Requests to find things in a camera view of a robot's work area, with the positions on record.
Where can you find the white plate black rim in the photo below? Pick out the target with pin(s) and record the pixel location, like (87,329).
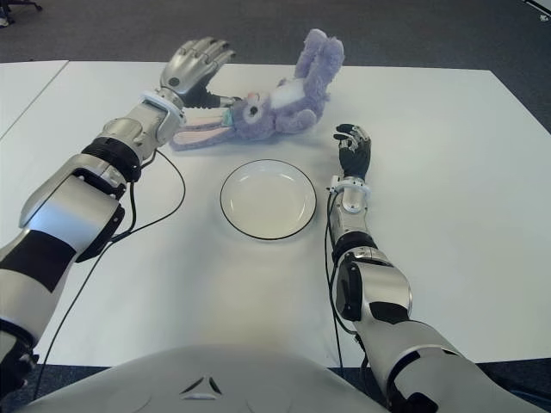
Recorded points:
(269,200)

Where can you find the purple plush bunny doll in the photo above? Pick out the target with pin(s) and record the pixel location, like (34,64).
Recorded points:
(292,103)

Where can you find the black stand leg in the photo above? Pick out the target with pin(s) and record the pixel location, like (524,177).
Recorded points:
(538,3)

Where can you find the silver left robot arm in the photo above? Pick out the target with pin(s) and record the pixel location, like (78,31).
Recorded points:
(64,215)

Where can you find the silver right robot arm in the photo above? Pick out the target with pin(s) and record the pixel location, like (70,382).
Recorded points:
(379,292)

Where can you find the blue white shoe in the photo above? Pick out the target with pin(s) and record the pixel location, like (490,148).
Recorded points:
(3,21)

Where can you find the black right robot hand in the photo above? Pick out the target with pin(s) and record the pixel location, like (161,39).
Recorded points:
(355,155)

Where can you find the grey robot torso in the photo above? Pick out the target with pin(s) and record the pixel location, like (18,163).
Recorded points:
(202,383)

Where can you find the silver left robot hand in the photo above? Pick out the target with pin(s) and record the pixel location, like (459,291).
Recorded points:
(185,69)

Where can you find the black office chair base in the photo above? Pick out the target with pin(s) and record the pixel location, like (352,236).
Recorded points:
(21,5)

